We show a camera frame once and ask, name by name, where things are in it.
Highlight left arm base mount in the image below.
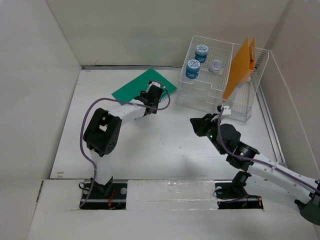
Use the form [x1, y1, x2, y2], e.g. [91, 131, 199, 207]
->
[78, 178, 128, 210]

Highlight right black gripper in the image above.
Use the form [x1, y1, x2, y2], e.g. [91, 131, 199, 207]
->
[189, 113, 226, 155]

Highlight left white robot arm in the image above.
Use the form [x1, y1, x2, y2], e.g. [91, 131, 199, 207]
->
[83, 81, 167, 199]

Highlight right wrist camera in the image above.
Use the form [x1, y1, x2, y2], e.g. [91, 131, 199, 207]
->
[217, 105, 232, 117]

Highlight blue tape roll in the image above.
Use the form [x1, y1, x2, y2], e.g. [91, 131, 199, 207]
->
[194, 44, 209, 64]
[185, 59, 201, 79]

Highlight white wire rack organizer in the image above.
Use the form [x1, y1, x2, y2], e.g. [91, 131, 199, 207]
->
[176, 36, 269, 123]

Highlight small clear tape roll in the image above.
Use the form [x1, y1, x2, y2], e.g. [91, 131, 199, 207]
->
[208, 59, 223, 75]

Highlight orange notebook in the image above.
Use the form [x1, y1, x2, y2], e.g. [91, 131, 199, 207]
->
[222, 36, 256, 103]

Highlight green notebook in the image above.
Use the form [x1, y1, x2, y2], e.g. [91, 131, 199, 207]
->
[111, 68, 177, 102]

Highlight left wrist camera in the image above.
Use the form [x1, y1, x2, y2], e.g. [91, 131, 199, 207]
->
[146, 80, 162, 93]

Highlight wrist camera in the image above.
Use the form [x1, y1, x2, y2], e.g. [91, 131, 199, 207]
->
[217, 105, 232, 117]
[146, 80, 162, 93]

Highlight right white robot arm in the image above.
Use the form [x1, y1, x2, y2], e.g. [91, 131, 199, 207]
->
[190, 112, 320, 225]

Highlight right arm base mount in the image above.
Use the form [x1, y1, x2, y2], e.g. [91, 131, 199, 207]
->
[212, 171, 264, 210]

